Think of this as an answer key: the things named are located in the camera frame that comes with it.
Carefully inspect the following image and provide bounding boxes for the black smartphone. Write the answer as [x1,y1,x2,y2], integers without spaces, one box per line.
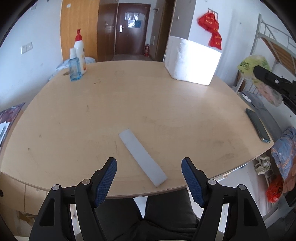
[245,108,270,143]

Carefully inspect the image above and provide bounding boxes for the patterned fabric magazine pile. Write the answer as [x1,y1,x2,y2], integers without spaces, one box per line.
[1,102,25,150]

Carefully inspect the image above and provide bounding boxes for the dark brown entrance door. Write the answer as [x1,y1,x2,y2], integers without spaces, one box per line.
[115,3,151,55]

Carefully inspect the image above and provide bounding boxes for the white foam strip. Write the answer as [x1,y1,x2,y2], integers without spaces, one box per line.
[119,129,167,187]

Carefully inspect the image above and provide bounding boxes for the white styrofoam box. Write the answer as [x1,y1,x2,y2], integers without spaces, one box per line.
[164,36,221,86]

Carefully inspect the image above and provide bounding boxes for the green tissue packet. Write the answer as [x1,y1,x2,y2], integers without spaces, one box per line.
[237,55,283,107]

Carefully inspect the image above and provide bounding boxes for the side room door frame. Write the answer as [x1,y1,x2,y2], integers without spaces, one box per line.
[154,1,175,62]

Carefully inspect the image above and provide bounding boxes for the red hanging bags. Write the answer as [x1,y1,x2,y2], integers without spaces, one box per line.
[197,9,222,50]

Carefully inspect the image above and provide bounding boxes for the white lotion pump bottle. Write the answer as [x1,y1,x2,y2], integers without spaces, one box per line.
[74,29,87,75]

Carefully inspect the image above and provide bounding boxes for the red fire extinguisher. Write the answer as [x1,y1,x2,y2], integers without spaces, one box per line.
[144,44,149,57]

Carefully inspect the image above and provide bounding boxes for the wall light switch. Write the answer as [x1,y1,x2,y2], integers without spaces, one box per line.
[20,42,33,54]

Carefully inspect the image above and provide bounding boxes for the wooden wardrobe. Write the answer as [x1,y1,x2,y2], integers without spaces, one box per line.
[60,0,118,62]

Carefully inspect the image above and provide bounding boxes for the blue spray bottle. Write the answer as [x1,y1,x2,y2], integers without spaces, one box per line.
[69,48,82,81]

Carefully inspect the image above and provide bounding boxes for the metal bunk bed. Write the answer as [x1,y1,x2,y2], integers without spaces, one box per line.
[231,13,296,209]

